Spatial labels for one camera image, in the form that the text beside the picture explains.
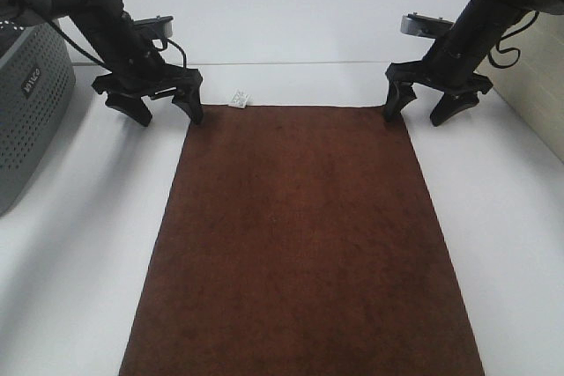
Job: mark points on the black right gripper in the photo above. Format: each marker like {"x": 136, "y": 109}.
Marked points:
{"x": 444, "y": 68}

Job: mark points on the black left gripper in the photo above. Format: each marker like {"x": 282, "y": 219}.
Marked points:
{"x": 131, "y": 79}

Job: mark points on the brown towel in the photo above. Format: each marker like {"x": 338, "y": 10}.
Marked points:
{"x": 300, "y": 241}

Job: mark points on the black robot arm, left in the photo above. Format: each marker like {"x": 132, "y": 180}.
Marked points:
{"x": 129, "y": 49}

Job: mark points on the black robot arm, right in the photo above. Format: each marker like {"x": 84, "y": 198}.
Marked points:
{"x": 459, "y": 48}

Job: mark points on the beige storage box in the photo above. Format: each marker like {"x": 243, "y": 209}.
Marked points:
{"x": 534, "y": 86}

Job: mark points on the grey perforated plastic basket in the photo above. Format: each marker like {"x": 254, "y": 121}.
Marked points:
{"x": 37, "y": 80}

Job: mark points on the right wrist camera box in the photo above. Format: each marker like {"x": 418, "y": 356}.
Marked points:
{"x": 422, "y": 26}

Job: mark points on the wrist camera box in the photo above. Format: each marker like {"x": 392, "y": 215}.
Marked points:
{"x": 422, "y": 26}
{"x": 158, "y": 28}

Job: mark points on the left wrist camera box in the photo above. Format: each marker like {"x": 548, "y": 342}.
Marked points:
{"x": 158, "y": 28}

